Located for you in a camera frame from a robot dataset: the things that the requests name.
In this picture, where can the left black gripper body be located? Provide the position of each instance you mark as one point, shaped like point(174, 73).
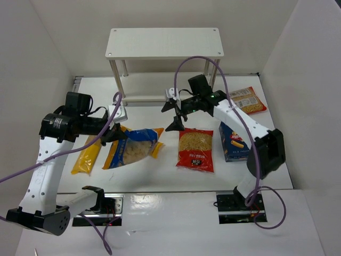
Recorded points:
point(111, 132)

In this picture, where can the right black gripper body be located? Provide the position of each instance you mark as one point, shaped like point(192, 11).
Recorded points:
point(176, 110)

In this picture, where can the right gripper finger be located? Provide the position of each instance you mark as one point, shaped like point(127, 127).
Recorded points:
point(169, 105)
point(177, 124)

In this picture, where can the blue orange pasta bag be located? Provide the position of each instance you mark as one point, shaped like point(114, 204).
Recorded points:
point(136, 147)

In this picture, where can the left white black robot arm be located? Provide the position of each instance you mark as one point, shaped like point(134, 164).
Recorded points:
point(69, 129)

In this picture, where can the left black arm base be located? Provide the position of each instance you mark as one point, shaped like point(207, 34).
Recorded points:
point(111, 209)

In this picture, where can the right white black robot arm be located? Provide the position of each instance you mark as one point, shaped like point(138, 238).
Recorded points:
point(267, 150)

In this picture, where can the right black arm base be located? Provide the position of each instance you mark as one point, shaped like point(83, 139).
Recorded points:
point(232, 210)

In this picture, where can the white two-tier shelf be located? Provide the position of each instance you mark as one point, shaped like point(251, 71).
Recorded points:
point(156, 44)

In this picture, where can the red fusilli bag front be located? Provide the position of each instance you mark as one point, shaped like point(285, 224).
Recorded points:
point(195, 150)

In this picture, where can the red fusilli bag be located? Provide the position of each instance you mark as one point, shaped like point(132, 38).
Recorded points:
point(247, 100)
point(195, 150)

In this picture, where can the yellow spaghetti pack with label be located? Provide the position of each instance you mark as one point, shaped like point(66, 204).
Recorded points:
point(86, 159)

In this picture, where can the yellow Pastatime spaghetti pack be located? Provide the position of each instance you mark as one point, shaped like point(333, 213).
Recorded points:
point(156, 149)

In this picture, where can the red fusilli bag back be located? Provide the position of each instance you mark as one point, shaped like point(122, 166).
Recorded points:
point(247, 100)

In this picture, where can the blue Barilla rigatoni box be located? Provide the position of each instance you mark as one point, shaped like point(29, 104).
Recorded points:
point(234, 148)

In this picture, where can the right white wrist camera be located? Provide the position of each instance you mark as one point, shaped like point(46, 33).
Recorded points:
point(172, 94)

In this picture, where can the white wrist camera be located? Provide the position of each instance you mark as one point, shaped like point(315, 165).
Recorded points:
point(119, 116)
point(172, 94)

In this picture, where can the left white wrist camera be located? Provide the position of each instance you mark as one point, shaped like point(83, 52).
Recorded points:
point(119, 116)

